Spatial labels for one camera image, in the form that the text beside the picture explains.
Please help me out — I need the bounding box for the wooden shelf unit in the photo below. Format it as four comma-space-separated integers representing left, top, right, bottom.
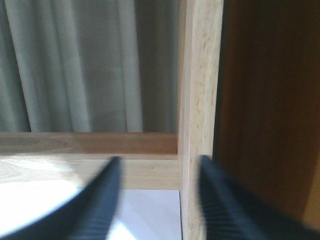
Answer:
0, 0, 320, 240

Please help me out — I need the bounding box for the grey curtain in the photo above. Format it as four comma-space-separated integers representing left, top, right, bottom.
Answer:
0, 0, 180, 132

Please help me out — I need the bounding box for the white paper sheet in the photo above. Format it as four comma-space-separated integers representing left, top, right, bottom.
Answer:
106, 189, 183, 240

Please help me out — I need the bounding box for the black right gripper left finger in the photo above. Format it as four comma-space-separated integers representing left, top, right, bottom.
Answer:
1, 156, 122, 240

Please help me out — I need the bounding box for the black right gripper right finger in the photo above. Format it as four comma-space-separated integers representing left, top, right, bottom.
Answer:
198, 155, 320, 240

